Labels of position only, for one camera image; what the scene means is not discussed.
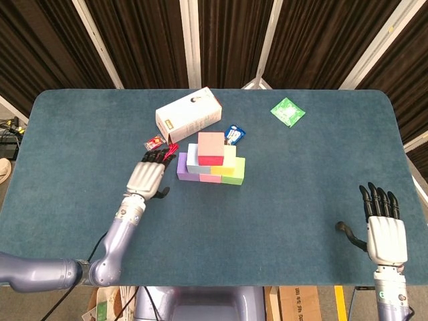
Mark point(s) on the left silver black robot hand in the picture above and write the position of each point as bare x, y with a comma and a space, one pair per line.
145, 179

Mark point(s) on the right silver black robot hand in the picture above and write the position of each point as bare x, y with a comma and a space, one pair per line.
388, 245

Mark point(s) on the purple foam cube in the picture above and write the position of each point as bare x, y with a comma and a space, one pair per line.
182, 168

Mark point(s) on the light blue foam cube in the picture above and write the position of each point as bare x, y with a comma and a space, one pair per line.
191, 160

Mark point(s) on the red foam cube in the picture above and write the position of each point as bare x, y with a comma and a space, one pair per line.
210, 147

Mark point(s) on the yellow foam cube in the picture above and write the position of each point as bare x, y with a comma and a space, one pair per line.
225, 170

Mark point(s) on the green foam cube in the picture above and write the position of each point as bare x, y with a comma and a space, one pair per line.
239, 172

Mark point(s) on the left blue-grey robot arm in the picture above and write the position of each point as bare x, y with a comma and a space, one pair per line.
83, 257

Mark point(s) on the small red candy packet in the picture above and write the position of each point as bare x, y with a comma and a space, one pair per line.
154, 143

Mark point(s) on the red feather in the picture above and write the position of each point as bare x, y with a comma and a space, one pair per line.
173, 147

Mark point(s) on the pink foam cube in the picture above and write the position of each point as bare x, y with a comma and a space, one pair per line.
210, 179

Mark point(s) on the white cardboard carton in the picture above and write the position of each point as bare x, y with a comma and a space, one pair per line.
190, 117

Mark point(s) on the teal table cloth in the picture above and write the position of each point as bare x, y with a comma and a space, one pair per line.
200, 234

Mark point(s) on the blue cookie packet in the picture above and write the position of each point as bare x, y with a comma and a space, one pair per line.
235, 133

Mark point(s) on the brown cardboard box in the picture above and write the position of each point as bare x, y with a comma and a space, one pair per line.
297, 304

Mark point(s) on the white paper bag green print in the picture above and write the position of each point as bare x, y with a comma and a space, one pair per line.
100, 307

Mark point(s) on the dark brown curtain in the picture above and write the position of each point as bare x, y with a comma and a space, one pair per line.
150, 40

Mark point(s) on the blue-grey robot torso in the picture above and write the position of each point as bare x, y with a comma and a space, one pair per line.
207, 304

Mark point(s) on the black electronics box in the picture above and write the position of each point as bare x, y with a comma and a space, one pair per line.
8, 150

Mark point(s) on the straw hat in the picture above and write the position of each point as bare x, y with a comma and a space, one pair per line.
5, 168

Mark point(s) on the green sachet packet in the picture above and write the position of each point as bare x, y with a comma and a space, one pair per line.
287, 112

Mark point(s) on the white frame pole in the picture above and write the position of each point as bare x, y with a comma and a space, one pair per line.
267, 43
190, 43
98, 43
374, 43

